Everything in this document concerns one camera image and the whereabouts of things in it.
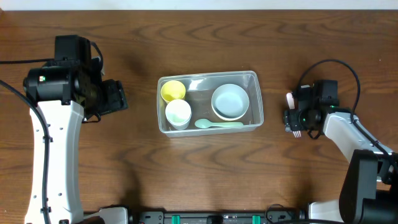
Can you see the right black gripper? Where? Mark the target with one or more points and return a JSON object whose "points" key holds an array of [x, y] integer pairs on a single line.
{"points": [[288, 118]]}

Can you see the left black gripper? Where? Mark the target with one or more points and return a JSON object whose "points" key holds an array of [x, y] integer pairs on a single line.
{"points": [[115, 96]]}

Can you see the pink plastic fork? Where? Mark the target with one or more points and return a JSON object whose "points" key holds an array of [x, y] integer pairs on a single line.
{"points": [[291, 104]]}

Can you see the yellow plastic cup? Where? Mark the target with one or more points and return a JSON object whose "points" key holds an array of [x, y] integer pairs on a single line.
{"points": [[173, 90]]}

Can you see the white plastic cup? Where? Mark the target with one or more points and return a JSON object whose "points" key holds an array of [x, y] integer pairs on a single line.
{"points": [[178, 112]]}

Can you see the grey plastic bowl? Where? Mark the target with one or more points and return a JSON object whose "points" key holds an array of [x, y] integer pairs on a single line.
{"points": [[230, 96]]}

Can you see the mint green plastic spoon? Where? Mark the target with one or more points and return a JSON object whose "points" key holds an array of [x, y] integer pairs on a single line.
{"points": [[205, 123]]}

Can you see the white plastic bowl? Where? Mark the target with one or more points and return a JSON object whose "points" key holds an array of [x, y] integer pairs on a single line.
{"points": [[229, 115]]}

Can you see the grey plastic cup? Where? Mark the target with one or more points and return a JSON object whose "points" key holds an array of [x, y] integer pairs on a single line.
{"points": [[180, 126]]}

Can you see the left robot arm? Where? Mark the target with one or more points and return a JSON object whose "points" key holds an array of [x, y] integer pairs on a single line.
{"points": [[65, 92]]}

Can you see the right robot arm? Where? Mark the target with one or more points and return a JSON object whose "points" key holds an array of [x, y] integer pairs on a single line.
{"points": [[369, 192]]}

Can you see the clear plastic container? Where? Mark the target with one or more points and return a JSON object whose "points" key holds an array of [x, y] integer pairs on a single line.
{"points": [[199, 90]]}

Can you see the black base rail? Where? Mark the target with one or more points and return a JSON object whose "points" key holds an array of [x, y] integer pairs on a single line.
{"points": [[273, 215]]}

